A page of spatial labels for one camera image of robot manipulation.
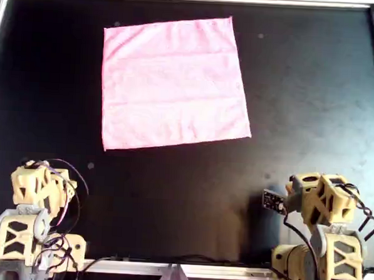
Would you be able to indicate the black wrist camera circuit board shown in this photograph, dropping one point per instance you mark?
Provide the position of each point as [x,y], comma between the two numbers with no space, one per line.
[273,201]

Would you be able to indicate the grey camera bracket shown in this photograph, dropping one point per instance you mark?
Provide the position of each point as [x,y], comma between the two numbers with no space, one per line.
[294,199]

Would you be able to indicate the right arm beige gripper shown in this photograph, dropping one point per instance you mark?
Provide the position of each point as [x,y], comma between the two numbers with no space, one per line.
[313,192]

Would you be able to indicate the left arm beige gripper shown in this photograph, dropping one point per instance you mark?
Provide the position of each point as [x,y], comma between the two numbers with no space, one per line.
[60,190]

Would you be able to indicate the pink microfibre cloth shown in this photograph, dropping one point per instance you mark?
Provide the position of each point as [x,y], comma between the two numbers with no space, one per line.
[174,83]

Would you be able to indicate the beige left robot arm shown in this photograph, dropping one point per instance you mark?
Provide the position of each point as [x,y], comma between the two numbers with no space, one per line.
[15,237]

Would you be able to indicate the aluminium table frame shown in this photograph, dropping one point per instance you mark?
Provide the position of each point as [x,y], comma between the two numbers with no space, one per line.
[230,272]

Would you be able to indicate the beige right robot arm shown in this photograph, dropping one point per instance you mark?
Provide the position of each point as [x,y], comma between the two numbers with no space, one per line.
[344,255]

